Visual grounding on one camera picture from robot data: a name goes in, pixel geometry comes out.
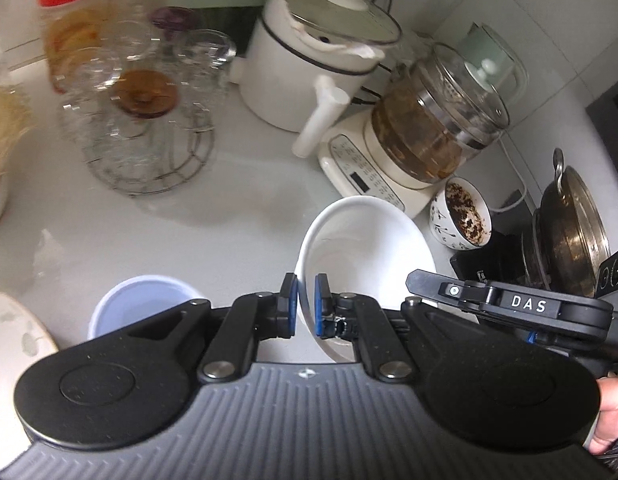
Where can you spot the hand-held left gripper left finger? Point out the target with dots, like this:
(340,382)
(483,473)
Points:
(290,306)

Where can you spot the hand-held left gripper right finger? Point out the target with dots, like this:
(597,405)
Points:
(320,306)

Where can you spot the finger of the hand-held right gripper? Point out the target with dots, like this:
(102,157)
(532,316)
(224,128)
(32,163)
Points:
(439,287)

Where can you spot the white ceramic bowl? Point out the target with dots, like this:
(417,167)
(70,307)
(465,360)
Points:
(359,250)

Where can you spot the person's right hand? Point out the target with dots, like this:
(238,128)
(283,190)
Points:
(611,410)

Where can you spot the black gas stove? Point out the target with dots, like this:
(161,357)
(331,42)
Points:
(494,260)

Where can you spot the patterned bowl with tea leaves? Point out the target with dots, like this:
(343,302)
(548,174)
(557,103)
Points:
(464,215)

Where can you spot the metal wok with lid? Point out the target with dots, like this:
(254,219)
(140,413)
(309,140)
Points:
(574,230)

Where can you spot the light blue plastic cup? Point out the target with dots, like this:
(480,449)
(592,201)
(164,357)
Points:
(139,292)

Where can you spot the glass health kettle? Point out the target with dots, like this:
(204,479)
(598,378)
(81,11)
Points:
(419,130)

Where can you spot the glass lid with green knob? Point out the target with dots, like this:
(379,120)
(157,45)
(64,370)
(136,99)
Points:
(494,55)

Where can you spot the white electric cooking pot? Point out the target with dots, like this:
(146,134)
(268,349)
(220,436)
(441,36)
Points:
(299,60)

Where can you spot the amber glass cup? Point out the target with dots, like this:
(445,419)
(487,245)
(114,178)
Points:
(144,92)

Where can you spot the white leaf-print plate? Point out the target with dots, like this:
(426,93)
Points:
(14,330)

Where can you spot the cluster of clear glass cups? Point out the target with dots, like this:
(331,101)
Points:
(99,75)

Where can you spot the purple glass cup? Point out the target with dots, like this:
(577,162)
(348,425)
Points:
(171,19)

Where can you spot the bowl of noodles and mushrooms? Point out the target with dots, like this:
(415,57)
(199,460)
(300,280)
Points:
(4,130)

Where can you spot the red-lidded plastic jar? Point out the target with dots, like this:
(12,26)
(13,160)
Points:
(71,30)

